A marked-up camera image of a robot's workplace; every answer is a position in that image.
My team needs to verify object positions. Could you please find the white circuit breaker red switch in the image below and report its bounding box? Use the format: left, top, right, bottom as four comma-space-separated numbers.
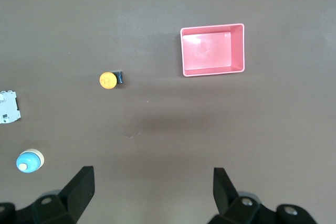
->
0, 90, 22, 124

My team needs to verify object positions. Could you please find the pink plastic box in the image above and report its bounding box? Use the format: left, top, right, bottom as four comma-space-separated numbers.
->
180, 23, 245, 78

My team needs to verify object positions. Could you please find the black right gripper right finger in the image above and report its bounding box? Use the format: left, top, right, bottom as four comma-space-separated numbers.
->
207, 167, 263, 224

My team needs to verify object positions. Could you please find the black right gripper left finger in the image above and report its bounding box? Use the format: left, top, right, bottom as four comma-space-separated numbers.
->
30, 166, 95, 224

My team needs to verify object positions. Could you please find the yellow push button black base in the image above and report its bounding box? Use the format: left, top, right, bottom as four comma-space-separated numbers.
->
99, 70, 124, 89

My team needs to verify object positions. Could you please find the blue call bell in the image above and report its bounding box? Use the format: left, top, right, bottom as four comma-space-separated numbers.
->
16, 148, 45, 174

